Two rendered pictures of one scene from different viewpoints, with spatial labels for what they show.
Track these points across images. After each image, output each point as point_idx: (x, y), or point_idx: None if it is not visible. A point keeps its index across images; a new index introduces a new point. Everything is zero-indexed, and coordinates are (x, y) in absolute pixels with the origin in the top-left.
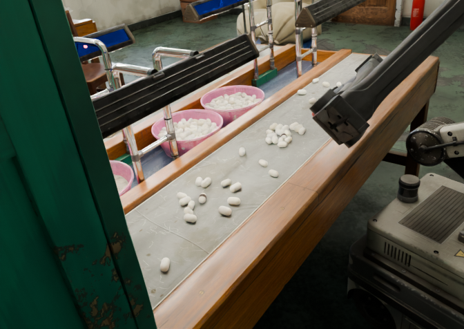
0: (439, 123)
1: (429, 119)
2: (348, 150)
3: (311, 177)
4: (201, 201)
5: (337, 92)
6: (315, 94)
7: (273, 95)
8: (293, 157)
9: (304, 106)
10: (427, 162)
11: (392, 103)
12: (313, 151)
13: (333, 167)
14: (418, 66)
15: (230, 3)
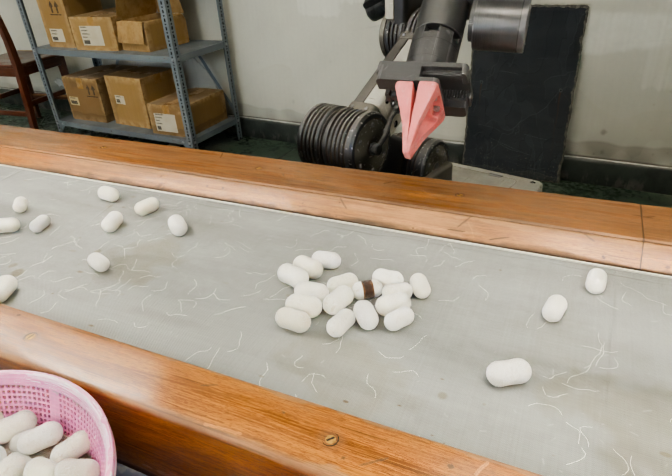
0: (340, 108)
1: (313, 119)
2: (442, 183)
3: (592, 212)
4: None
5: (447, 47)
6: (29, 268)
7: (4, 346)
8: (474, 268)
9: (118, 282)
10: (377, 169)
11: (206, 152)
12: (431, 240)
13: (528, 193)
14: (14, 134)
15: None
